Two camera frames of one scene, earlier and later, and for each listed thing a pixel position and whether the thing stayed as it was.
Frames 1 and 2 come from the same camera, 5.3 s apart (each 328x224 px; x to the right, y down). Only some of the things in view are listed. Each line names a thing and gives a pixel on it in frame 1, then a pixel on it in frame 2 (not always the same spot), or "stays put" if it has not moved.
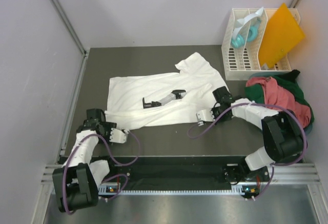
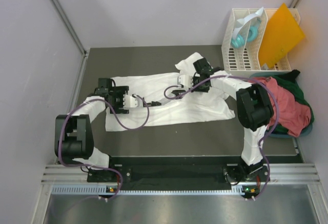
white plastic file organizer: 239,62 stays put
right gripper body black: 224,117 to 201,88
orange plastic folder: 280,34 stays put
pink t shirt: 277,96 stays put
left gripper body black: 106,129 to 117,94
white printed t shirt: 138,100 stays put
